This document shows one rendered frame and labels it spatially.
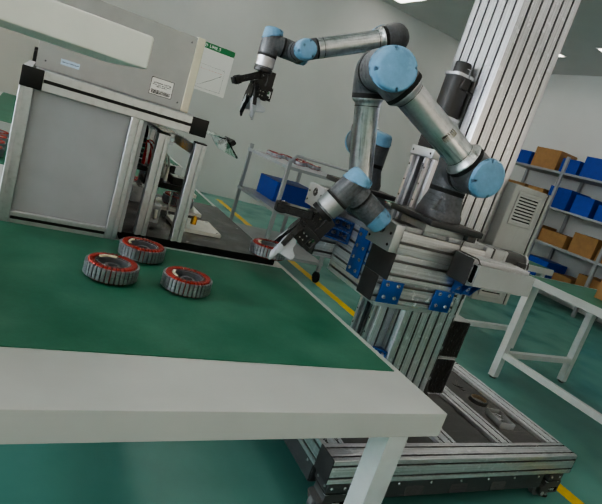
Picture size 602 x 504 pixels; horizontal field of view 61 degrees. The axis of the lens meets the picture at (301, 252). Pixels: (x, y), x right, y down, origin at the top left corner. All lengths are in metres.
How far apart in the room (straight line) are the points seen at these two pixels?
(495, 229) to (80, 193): 1.45
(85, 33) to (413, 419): 0.79
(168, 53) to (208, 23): 5.65
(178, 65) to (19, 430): 1.07
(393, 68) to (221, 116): 5.92
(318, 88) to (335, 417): 7.05
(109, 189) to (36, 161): 0.18
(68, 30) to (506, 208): 1.73
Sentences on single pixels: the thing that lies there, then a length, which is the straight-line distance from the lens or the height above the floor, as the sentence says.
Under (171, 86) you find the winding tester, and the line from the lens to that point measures 1.53.
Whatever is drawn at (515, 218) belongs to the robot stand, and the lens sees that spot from 2.11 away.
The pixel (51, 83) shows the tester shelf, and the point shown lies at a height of 1.09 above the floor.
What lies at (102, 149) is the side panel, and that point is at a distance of 1.39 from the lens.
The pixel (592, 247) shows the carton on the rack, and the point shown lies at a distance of 7.73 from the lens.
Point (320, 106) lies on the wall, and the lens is 7.79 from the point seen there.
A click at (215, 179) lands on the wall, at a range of 7.35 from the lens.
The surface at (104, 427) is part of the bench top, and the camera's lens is 0.75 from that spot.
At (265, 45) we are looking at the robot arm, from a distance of 2.10.
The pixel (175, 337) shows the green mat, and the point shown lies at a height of 0.75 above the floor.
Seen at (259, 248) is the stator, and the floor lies 0.82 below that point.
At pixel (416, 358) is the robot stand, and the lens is 2.14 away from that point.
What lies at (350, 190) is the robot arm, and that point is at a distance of 1.44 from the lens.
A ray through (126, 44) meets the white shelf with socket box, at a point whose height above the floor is 1.19.
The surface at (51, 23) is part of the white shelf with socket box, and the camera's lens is 0.61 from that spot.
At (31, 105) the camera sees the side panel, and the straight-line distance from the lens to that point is 1.38.
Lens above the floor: 1.15
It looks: 12 degrees down
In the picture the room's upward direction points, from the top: 18 degrees clockwise
